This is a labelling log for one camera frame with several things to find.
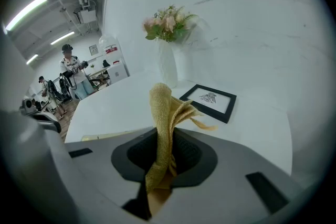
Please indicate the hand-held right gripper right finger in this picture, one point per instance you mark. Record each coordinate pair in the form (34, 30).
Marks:
(231, 165)

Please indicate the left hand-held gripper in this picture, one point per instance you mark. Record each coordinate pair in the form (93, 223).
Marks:
(46, 116)

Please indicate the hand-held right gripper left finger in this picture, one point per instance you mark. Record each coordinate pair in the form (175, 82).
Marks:
(99, 165)

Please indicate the yellow cloth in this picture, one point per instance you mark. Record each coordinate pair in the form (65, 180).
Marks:
(161, 112)

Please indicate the ceiling tube light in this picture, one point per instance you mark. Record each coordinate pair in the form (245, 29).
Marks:
(32, 59)
(62, 37)
(26, 11)

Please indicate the white water dispenser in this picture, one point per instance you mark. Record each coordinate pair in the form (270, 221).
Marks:
(118, 73)

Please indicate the clear water jug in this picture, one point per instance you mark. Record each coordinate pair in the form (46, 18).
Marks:
(110, 43)

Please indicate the white ceiling junction box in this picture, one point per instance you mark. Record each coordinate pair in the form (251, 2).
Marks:
(88, 16)

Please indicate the white vase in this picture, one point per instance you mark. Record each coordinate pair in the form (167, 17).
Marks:
(168, 65)

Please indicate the black picture frame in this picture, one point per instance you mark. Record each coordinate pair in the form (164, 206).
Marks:
(210, 98)

